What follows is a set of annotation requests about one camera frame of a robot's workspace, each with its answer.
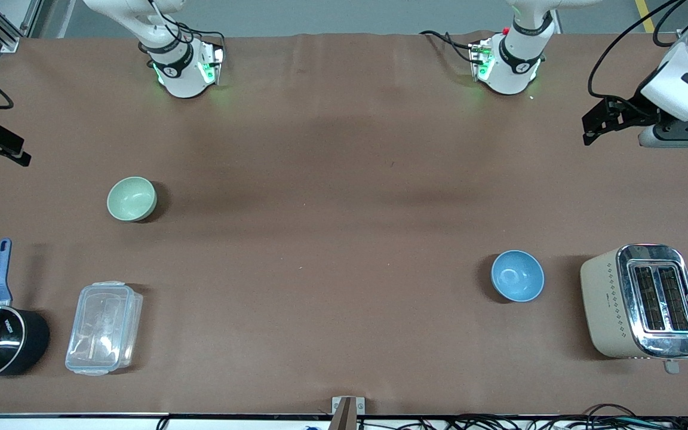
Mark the silver camera mount bracket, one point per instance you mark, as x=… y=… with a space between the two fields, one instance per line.
x=347 y=412

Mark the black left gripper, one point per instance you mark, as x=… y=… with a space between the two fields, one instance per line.
x=632 y=112

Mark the brown table cloth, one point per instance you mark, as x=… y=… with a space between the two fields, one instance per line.
x=344 y=149

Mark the clear plastic food container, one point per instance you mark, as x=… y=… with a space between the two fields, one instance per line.
x=104 y=328

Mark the blue bowl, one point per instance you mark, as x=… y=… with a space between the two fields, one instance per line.
x=517 y=276

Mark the light green bowl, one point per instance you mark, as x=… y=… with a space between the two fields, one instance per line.
x=132 y=199

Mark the beige chrome toaster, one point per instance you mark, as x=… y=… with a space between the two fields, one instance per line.
x=613 y=304

